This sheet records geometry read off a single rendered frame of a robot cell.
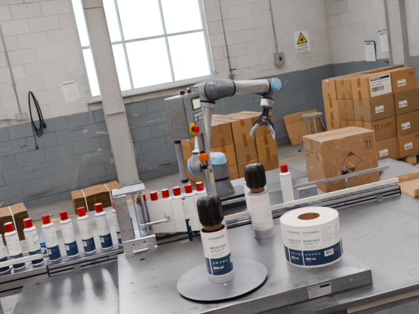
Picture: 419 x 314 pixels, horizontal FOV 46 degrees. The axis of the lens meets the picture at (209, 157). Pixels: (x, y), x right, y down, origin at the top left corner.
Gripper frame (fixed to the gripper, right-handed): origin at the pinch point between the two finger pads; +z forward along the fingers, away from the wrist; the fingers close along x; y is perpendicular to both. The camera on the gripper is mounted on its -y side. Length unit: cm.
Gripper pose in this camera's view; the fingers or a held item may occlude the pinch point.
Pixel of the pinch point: (262, 138)
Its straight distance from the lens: 315.6
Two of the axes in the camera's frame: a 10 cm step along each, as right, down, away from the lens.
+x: 9.9, 1.4, -0.7
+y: -0.6, -0.7, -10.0
